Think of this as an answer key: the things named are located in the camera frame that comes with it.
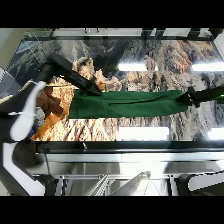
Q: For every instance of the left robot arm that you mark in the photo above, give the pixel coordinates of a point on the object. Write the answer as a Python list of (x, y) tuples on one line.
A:
[(68, 71)]

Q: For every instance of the green T-shirt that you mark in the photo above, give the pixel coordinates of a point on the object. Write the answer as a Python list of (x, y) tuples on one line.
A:
[(130, 104)]

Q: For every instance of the blue garment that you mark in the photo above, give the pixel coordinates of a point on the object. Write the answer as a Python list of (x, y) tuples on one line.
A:
[(32, 134)]

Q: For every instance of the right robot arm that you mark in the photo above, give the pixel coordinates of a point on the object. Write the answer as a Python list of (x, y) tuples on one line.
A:
[(208, 95)]

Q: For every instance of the dark brown garment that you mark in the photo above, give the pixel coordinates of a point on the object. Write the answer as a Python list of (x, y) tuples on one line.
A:
[(24, 154)]

